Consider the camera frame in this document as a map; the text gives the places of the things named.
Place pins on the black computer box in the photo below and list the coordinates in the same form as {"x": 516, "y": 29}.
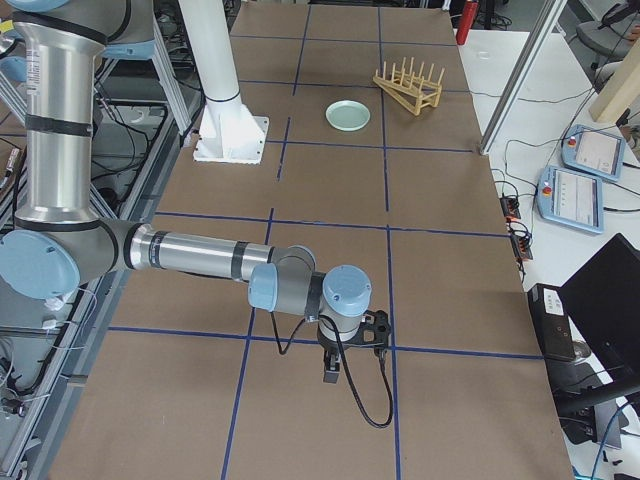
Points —
{"x": 551, "y": 323}

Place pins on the upper orange black adapter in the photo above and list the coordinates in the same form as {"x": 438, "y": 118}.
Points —
{"x": 510, "y": 207}

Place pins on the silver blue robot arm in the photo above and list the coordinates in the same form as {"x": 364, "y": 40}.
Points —
{"x": 59, "y": 242}

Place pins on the black monitor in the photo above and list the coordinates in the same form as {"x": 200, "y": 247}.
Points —
{"x": 602, "y": 300}

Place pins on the brown paper table cover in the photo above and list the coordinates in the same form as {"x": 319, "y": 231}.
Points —
{"x": 190, "y": 383}

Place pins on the wooden dish rack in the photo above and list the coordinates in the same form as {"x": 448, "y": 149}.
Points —
{"x": 413, "y": 89}

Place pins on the orange black adapter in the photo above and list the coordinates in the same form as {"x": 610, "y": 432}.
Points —
{"x": 510, "y": 207}
{"x": 521, "y": 246}

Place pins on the teach pendant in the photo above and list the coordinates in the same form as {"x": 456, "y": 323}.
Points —
{"x": 593, "y": 151}
{"x": 571, "y": 198}

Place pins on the lower orange black adapter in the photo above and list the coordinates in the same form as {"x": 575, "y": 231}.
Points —
{"x": 521, "y": 246}

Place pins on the lower teach pendant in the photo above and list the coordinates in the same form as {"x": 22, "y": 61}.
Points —
{"x": 571, "y": 198}

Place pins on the light green round plate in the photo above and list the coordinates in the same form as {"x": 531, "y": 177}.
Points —
{"x": 347, "y": 115}

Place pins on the upper teach pendant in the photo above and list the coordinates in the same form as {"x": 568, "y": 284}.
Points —
{"x": 593, "y": 151}

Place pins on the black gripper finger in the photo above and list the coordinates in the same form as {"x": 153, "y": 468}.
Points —
{"x": 331, "y": 366}

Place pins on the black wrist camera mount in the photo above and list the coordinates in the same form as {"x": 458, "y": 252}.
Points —
{"x": 373, "y": 331}

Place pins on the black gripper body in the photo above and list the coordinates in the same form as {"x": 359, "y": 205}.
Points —
{"x": 330, "y": 346}

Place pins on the red fire extinguisher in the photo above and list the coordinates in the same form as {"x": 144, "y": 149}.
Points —
{"x": 466, "y": 21}

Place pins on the white camera mast with base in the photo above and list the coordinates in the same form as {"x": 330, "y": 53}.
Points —
{"x": 228, "y": 132}

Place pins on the aluminium frame post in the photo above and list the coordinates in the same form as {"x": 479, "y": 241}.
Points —
{"x": 543, "y": 27}

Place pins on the wooden beam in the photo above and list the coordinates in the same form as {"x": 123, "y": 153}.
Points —
{"x": 621, "y": 90}

